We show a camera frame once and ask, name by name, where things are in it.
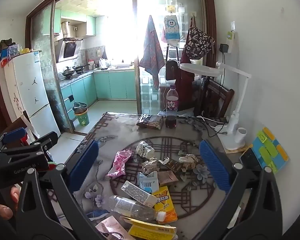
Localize beige paper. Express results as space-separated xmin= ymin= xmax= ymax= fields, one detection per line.
xmin=141 ymin=157 xmax=158 ymax=175

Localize person's left hand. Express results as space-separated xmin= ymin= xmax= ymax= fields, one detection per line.
xmin=0 ymin=184 xmax=22 ymax=221

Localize dark brown snack packet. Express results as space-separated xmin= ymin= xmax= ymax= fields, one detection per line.
xmin=136 ymin=114 xmax=164 ymax=130

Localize dark red hanging garment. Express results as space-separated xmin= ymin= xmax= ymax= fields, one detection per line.
xmin=176 ymin=29 xmax=196 ymax=111

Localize hanging white tissue pack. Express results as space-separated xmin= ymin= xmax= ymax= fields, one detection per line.
xmin=163 ymin=15 xmax=181 ymax=47

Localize teal kitchen base cabinets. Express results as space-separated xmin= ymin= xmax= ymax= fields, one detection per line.
xmin=60 ymin=70 xmax=137 ymax=120

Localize green plastic waste bin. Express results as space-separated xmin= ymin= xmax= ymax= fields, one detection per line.
xmin=73 ymin=102 xmax=90 ymax=126

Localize blue plastic drawer box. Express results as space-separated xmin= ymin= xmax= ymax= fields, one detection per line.
xmin=0 ymin=44 xmax=20 ymax=62

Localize white green wall device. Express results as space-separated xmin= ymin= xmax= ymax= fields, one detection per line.
xmin=226 ymin=30 xmax=237 ymax=53

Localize teal kitchen wall cabinets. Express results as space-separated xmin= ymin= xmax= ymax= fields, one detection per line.
xmin=41 ymin=6 xmax=97 ymax=37

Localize carved wooden chair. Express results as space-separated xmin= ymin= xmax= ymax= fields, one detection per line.
xmin=1 ymin=110 xmax=37 ymax=147

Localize steel range hood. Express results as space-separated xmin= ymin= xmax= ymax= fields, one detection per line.
xmin=57 ymin=37 xmax=84 ymax=63

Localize light brown cigarette box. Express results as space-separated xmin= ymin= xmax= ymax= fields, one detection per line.
xmin=157 ymin=170 xmax=179 ymax=187

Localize pink plastic wrapper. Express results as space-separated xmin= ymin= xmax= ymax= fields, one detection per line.
xmin=107 ymin=149 xmax=132 ymax=179

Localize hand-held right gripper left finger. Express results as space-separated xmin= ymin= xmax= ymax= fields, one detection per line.
xmin=15 ymin=140 xmax=108 ymax=240

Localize white refrigerator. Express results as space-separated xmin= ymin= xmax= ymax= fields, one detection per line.
xmin=4 ymin=50 xmax=62 ymax=140

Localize black shoulder bag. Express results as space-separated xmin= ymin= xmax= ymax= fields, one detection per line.
xmin=165 ymin=60 xmax=179 ymax=80

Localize dark wooden chair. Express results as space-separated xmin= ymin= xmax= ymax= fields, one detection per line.
xmin=195 ymin=77 xmax=235 ymax=118

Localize pale pink box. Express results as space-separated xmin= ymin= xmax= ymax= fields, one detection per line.
xmin=95 ymin=215 xmax=132 ymax=240

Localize floral printed tablecloth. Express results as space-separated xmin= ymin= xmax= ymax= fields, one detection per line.
xmin=47 ymin=112 xmax=265 ymax=240

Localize clear plastic water bottle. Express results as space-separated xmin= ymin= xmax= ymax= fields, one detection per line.
xmin=108 ymin=195 xmax=167 ymax=222

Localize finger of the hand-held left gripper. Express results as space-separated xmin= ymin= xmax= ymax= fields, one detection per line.
xmin=0 ymin=131 xmax=59 ymax=155
xmin=0 ymin=127 xmax=27 ymax=153

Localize clear plastic storage cabinet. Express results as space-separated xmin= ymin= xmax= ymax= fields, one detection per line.
xmin=140 ymin=74 xmax=163 ymax=115

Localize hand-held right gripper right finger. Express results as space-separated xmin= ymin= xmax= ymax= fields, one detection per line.
xmin=192 ymin=139 xmax=283 ymax=240

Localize blue white packet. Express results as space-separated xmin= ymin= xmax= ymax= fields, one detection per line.
xmin=137 ymin=171 xmax=160 ymax=194

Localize phone in colourful holder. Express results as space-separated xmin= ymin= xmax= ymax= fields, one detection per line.
xmin=251 ymin=127 xmax=289 ymax=174

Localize dark brown cigarette pack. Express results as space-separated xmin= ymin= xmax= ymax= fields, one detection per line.
xmin=159 ymin=157 xmax=183 ymax=173

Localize yellow snack packet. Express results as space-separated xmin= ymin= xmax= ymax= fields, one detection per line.
xmin=152 ymin=185 xmax=178 ymax=224

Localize blue face mask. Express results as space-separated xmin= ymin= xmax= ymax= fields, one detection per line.
xmin=86 ymin=209 xmax=110 ymax=222

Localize yellow cardboard box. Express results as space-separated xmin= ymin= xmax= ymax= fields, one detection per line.
xmin=124 ymin=217 xmax=177 ymax=240

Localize white milk carton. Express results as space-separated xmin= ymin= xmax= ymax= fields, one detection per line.
xmin=121 ymin=180 xmax=158 ymax=208

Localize white cable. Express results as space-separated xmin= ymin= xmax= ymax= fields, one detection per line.
xmin=176 ymin=115 xmax=231 ymax=126

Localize purple-label soda bottle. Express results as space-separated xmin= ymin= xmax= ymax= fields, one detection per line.
xmin=165 ymin=84 xmax=180 ymax=129

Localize black smartphone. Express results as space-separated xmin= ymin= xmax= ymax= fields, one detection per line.
xmin=240 ymin=147 xmax=263 ymax=172

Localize letter-print fabric bag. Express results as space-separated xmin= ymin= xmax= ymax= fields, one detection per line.
xmin=182 ymin=26 xmax=215 ymax=60

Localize plaid hanging cloth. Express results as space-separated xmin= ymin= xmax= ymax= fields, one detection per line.
xmin=139 ymin=15 xmax=165 ymax=90

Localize black cable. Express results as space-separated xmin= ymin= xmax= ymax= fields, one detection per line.
xmin=219 ymin=52 xmax=228 ymax=90

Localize dark wooden door frame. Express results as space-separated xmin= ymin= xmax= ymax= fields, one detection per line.
xmin=25 ymin=0 xmax=217 ymax=85

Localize white desk lamp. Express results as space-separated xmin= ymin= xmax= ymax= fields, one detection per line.
xmin=179 ymin=61 xmax=252 ymax=151

